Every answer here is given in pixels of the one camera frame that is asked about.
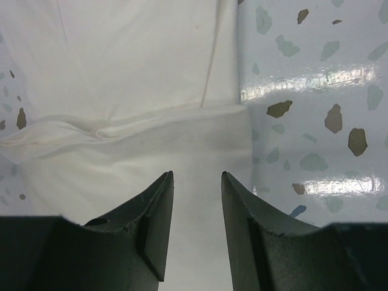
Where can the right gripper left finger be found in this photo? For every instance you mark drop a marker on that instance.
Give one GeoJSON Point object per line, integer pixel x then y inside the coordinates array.
{"type": "Point", "coordinates": [124, 249]}

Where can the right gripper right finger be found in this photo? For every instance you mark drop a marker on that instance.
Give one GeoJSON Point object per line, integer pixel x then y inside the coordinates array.
{"type": "Point", "coordinates": [270, 250]}

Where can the white t shirt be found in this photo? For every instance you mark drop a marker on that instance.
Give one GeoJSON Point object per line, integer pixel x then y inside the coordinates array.
{"type": "Point", "coordinates": [121, 92]}

